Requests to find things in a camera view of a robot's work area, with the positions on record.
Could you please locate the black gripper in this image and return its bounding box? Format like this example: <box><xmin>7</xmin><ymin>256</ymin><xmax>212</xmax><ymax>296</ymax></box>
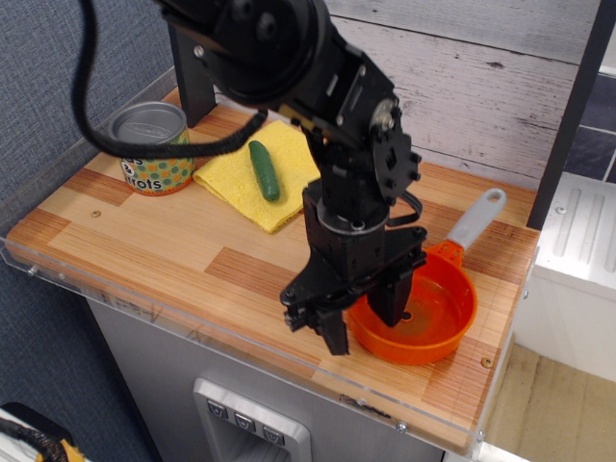
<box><xmin>280</xmin><ymin>218</ymin><xmax>427</xmax><ymax>356</ymax></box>

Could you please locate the yellow sponge piece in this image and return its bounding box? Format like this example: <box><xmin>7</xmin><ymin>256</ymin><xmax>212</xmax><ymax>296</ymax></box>
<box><xmin>59</xmin><ymin>440</ymin><xmax>87</xmax><ymax>462</ymax></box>

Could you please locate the green toy cucumber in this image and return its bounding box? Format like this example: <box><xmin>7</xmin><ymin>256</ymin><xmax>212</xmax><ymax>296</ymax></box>
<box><xmin>248</xmin><ymin>141</ymin><xmax>280</xmax><ymax>202</ymax></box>

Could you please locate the silver toy fridge cabinet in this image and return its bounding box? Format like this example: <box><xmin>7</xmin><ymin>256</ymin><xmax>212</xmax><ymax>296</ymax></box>
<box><xmin>90</xmin><ymin>301</ymin><xmax>444</xmax><ymax>461</ymax></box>

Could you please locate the white toy sink counter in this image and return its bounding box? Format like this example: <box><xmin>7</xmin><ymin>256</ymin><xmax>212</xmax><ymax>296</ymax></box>
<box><xmin>512</xmin><ymin>173</ymin><xmax>615</xmax><ymax>380</ymax></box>

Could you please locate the black sleeved cable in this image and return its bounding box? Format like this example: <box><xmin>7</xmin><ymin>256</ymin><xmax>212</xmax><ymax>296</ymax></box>
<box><xmin>71</xmin><ymin>0</ymin><xmax>269</xmax><ymax>160</ymax></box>

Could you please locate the orange pan with grey handle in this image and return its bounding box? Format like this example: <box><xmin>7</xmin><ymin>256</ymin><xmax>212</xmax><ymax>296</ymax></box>
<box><xmin>347</xmin><ymin>188</ymin><xmax>507</xmax><ymax>365</ymax></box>

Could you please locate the black vertical post right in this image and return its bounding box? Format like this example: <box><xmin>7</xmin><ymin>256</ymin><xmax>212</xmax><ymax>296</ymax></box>
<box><xmin>526</xmin><ymin>0</ymin><xmax>615</xmax><ymax>230</ymax></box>

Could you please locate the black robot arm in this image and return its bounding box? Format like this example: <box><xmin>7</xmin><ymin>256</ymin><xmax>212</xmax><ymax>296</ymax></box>
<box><xmin>162</xmin><ymin>1</ymin><xmax>426</xmax><ymax>355</ymax></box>

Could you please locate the yellow folded cloth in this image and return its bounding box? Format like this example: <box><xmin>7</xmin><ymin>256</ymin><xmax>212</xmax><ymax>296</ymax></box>
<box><xmin>192</xmin><ymin>121</ymin><xmax>320</xmax><ymax>234</ymax></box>

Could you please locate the grey dispenser panel with buttons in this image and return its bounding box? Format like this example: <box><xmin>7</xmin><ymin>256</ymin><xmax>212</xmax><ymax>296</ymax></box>
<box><xmin>192</xmin><ymin>378</ymin><xmax>313</xmax><ymax>461</ymax></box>

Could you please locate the peas and carrots can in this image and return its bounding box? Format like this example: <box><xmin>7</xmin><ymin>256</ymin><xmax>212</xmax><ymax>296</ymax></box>
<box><xmin>108</xmin><ymin>101</ymin><xmax>195</xmax><ymax>196</ymax></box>

